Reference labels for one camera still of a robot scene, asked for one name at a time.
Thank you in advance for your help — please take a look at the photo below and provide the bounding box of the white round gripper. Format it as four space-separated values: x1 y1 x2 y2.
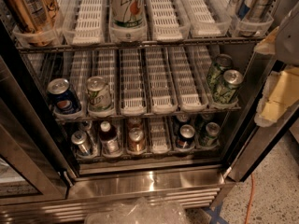
254 4 299 127

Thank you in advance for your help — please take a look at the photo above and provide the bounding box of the silver blue can top right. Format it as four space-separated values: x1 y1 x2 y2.
227 0 273 22

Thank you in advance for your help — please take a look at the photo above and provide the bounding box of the green can bottom front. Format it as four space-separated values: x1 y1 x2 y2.
199 122 221 147

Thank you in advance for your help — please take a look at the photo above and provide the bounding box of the blue can bottom front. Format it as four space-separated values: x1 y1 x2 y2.
176 124 195 149

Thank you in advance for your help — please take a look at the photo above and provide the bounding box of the copper can bottom front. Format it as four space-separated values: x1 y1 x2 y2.
128 128 146 152

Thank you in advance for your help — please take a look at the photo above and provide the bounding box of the white 7up can top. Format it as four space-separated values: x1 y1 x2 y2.
109 0 144 29

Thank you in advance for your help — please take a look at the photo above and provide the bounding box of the stainless steel fridge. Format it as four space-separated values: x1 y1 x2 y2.
0 0 299 224

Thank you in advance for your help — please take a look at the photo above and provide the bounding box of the white green soda can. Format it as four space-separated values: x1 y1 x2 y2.
86 76 112 112

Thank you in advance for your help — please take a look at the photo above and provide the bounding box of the silver can bottom left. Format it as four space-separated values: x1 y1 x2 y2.
71 131 92 156

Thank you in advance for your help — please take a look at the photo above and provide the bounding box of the blue pepsi can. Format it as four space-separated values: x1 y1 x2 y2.
47 78 81 115

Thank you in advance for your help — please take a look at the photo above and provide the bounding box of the gold can top shelf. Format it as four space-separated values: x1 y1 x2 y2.
4 0 59 47

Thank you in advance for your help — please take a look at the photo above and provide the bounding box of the fridge glass door left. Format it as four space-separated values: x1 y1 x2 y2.
0 22 78 205

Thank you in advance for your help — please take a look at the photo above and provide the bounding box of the blue tape cross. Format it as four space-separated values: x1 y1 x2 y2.
204 203 229 224

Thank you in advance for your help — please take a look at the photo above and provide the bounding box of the dark bottle white cap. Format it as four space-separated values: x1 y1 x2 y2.
99 121 120 154

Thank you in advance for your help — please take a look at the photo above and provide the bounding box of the orange cable on floor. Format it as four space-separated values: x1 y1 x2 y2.
243 173 256 224

